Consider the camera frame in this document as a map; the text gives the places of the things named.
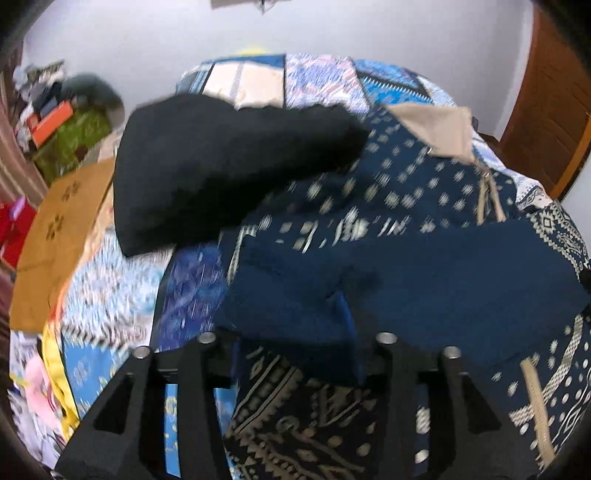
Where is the navy patterned hoodie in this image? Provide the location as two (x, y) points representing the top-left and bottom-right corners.
(214, 109), (590, 479)

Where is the blue patchwork bedspread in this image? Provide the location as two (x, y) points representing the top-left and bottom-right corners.
(46, 54), (550, 479)

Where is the black garment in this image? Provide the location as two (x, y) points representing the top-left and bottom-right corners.
(113, 94), (369, 257)

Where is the wooden lap desk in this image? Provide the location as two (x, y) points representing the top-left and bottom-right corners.
(9, 158), (115, 333)

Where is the striped pink curtain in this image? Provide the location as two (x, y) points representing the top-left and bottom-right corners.
(1, 42), (47, 207)

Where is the wooden door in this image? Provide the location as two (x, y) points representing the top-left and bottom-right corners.
(500, 6), (590, 199)

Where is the orange box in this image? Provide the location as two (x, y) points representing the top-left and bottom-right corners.
(31, 100), (74, 148)

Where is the pile of clutter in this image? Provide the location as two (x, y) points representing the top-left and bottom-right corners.
(12, 60), (66, 154)

